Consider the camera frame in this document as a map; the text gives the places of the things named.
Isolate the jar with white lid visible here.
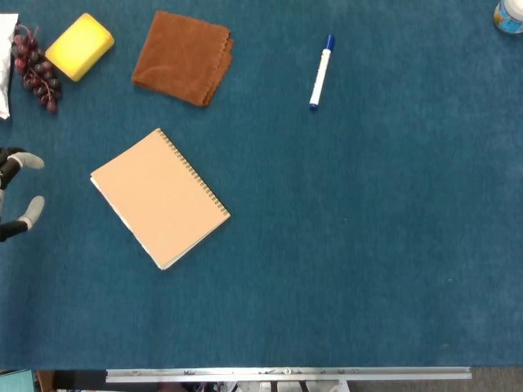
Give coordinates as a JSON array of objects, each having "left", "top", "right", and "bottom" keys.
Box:
[{"left": 493, "top": 0, "right": 523, "bottom": 36}]

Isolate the tan spiral notebook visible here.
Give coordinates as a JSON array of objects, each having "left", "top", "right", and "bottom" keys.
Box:
[{"left": 89, "top": 127, "right": 232, "bottom": 271}]

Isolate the white marker with blue cap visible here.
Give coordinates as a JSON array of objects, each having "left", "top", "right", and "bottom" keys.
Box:
[{"left": 308, "top": 33, "right": 337, "bottom": 112}]

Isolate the brown folded cloth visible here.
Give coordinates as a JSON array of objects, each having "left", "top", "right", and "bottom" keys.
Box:
[{"left": 131, "top": 10, "right": 235, "bottom": 109}]

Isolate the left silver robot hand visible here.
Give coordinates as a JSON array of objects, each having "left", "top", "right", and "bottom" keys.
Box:
[{"left": 0, "top": 146, "right": 46, "bottom": 243}]

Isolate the aluminium table edge rail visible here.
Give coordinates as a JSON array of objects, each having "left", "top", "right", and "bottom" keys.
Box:
[{"left": 105, "top": 366, "right": 472, "bottom": 384}]

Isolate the dark red grape bunch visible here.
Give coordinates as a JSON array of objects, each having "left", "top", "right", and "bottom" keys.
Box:
[{"left": 11, "top": 24, "right": 64, "bottom": 115}]

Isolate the yellow sponge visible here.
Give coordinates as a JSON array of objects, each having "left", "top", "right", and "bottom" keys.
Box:
[{"left": 44, "top": 12, "right": 115, "bottom": 83}]

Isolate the teal box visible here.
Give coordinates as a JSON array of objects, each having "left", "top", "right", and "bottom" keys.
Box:
[{"left": 0, "top": 369, "right": 36, "bottom": 392}]

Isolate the white snack bag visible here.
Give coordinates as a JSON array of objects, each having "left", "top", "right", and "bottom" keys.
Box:
[{"left": 0, "top": 13, "right": 20, "bottom": 121}]

